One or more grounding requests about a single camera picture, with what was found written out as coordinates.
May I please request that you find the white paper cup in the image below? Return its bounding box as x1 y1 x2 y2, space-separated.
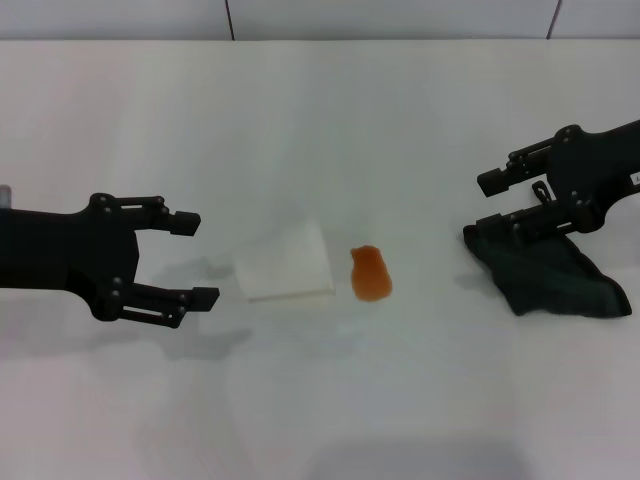
233 214 338 304

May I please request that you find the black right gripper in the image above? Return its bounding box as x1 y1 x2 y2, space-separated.
473 118 640 242

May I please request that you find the brown water stain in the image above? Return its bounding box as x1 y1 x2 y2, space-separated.
349 244 394 304

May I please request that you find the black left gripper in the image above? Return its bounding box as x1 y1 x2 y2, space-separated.
0 193 221 331

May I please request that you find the dark blue rag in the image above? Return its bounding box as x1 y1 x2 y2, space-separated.
462 181 632 319

